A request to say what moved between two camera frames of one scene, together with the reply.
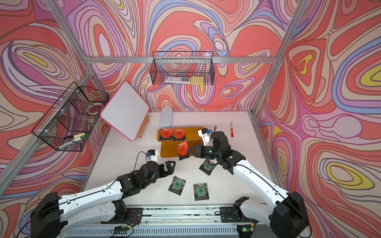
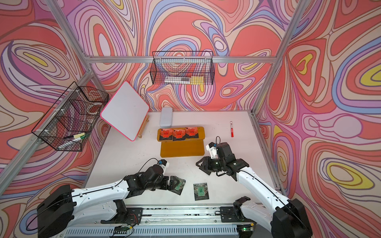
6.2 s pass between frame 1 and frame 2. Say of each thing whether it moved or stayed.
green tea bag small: stayed
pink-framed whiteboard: stayed
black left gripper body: moved
